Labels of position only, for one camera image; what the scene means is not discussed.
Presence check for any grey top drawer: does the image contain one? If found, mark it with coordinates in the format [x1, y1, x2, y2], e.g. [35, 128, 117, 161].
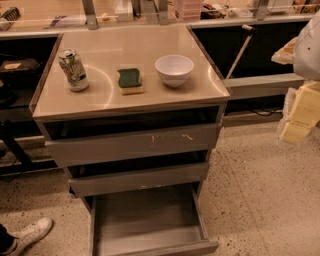
[45, 106, 221, 167]

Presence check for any white sneaker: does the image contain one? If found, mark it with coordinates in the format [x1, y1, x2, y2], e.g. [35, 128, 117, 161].
[0, 217, 54, 256]

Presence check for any grey bottom drawer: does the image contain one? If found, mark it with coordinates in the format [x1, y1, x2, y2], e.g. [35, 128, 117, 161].
[89, 184, 218, 256]

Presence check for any black coiled object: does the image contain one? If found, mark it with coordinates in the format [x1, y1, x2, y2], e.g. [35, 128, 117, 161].
[0, 7, 20, 31]

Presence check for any black cable on floor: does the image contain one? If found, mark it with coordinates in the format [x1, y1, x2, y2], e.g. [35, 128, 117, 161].
[250, 107, 284, 117]

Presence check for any grey middle drawer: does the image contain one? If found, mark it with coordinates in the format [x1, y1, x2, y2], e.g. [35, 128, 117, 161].
[69, 150, 209, 197]

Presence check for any pink stacked box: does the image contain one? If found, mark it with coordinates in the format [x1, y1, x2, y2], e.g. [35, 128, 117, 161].
[173, 0, 202, 21]

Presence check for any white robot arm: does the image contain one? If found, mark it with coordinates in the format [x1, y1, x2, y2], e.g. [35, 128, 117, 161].
[271, 11, 320, 144]

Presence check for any green yellow sponge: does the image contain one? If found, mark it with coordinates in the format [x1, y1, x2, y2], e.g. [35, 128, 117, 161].
[118, 68, 143, 95]

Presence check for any white bowl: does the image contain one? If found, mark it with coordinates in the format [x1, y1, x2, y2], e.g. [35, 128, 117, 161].
[155, 55, 194, 88]

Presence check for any grey drawer cabinet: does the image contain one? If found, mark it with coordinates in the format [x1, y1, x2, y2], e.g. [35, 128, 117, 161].
[32, 24, 230, 199]

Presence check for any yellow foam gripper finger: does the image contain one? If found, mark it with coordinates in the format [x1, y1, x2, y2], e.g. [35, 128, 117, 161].
[278, 81, 320, 144]

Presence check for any crumpled drink can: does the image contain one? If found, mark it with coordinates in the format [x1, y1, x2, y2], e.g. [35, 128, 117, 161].
[58, 49, 89, 92]

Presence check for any grey drawer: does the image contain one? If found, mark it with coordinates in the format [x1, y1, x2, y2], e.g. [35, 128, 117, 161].
[45, 106, 221, 167]
[69, 150, 209, 197]
[89, 184, 218, 256]

